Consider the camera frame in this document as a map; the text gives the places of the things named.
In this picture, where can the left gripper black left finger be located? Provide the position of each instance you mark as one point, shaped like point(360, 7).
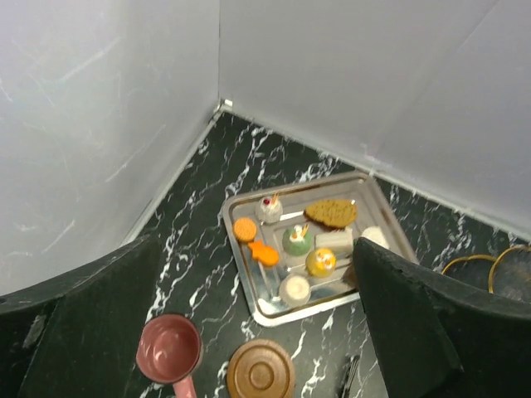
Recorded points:
point(76, 335)

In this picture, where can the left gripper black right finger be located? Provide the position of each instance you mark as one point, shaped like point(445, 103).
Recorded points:
point(437, 337)

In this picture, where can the pink patterned mug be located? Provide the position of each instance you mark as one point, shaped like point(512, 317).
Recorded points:
point(170, 350)

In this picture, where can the black metal tongs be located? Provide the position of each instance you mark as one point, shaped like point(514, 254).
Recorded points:
point(345, 389)

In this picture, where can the three-tier glass cake stand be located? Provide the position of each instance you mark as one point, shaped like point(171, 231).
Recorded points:
point(509, 272)

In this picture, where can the white cream puff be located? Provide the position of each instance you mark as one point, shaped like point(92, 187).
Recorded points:
point(376, 235)

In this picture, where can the white rectangular cream cake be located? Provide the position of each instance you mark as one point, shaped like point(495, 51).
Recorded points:
point(339, 241)

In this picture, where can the yellow dome cake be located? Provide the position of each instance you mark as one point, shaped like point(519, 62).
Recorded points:
point(320, 262)

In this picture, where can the brown oval cookie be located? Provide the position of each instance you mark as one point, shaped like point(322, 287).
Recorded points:
point(334, 213)

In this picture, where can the silver metal tray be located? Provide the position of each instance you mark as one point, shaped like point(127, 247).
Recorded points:
point(261, 284)

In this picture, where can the green dome cake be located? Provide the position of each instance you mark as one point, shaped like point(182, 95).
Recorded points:
point(297, 240)

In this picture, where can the brown wooden coaster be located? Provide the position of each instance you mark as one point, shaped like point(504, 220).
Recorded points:
point(261, 368)

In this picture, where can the orange fish-shaped cookie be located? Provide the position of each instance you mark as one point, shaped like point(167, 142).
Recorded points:
point(264, 254)

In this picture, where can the round orange biscuit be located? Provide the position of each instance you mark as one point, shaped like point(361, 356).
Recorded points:
point(244, 229)

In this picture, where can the white sprinkle cherry cake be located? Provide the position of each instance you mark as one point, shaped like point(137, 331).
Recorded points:
point(269, 209)

